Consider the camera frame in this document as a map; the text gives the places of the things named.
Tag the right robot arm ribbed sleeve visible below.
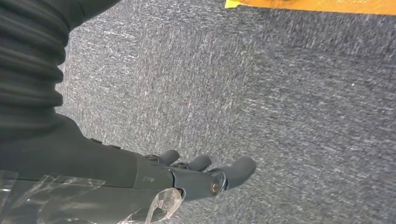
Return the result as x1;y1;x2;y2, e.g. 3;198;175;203
0;0;120;143

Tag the yellow floor tape marking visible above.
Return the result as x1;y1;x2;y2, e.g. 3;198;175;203
224;0;396;16

